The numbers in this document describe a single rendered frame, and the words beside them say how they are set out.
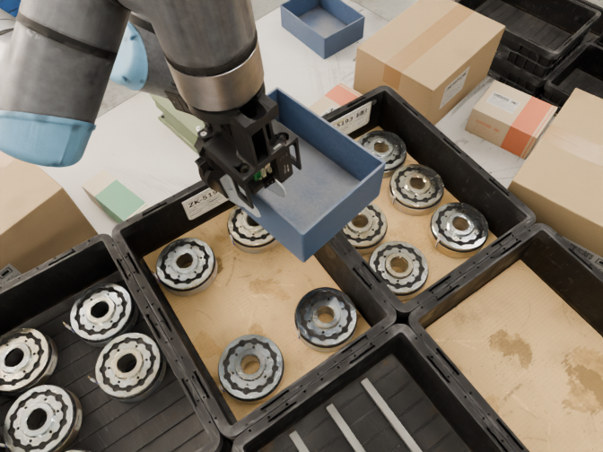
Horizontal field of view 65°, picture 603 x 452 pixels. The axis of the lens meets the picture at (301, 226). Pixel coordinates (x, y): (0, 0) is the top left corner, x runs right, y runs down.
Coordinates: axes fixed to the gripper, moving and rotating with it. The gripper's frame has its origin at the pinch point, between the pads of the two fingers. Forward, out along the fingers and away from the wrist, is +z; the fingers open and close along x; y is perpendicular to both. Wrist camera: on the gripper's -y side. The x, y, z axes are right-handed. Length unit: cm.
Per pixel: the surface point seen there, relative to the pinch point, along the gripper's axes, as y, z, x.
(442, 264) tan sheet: 18.4, 30.5, 23.8
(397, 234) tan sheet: 8.7, 30.4, 22.8
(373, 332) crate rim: 19.9, 19.1, 2.9
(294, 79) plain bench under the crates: -47, 45, 47
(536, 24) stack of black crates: -24, 73, 143
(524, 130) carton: 9, 39, 67
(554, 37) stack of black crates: -16, 73, 141
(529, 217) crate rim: 24.6, 21.4, 36.0
